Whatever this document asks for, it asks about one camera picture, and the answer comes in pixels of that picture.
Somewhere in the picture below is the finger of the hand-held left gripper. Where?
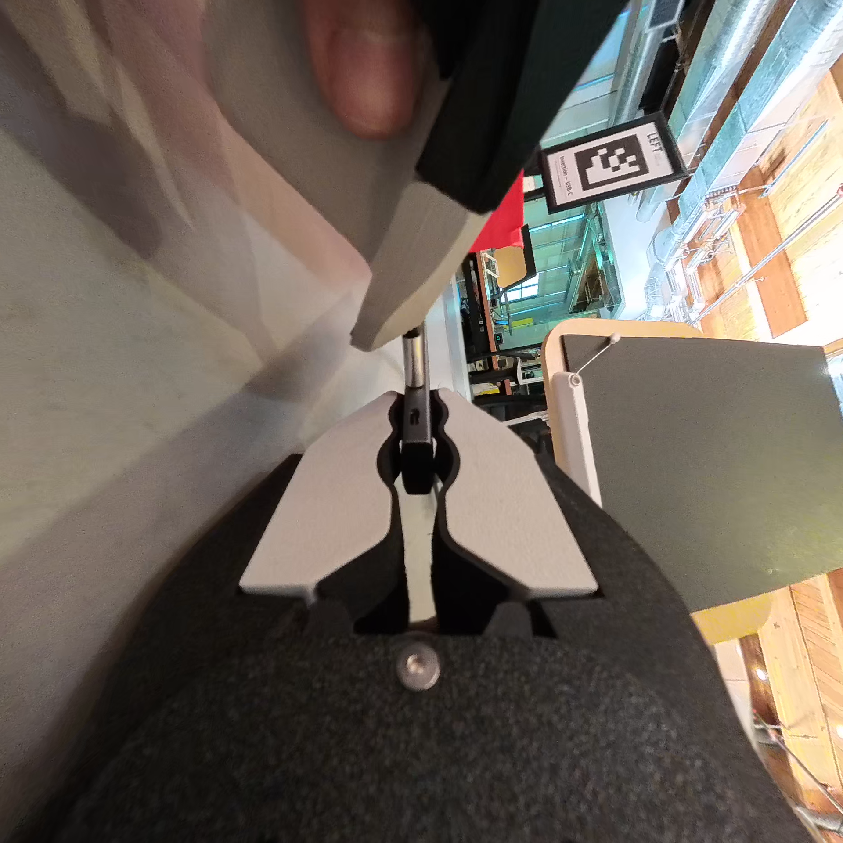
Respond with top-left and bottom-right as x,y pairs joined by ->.
349,181 -> 494,353

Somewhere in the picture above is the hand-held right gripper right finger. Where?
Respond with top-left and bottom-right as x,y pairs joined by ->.
431,387 -> 600,602

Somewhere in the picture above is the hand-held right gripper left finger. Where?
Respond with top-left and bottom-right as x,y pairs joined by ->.
239,390 -> 404,603

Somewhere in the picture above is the red plastic bin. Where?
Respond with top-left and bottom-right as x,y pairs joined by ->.
469,170 -> 528,254

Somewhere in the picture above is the dark grey usb hub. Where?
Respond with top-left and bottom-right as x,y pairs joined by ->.
399,387 -> 440,496

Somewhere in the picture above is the person's left hand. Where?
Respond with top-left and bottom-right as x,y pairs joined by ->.
302,0 -> 425,141

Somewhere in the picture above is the white clamp bar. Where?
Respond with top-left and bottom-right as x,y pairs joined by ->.
548,370 -> 603,508

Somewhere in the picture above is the framed marker sign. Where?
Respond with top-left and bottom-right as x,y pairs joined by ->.
535,112 -> 690,215

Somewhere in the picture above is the wooden board with black panel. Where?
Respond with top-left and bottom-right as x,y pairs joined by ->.
541,319 -> 843,645

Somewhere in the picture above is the silver insulated duct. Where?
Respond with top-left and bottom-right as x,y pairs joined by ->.
678,0 -> 843,198

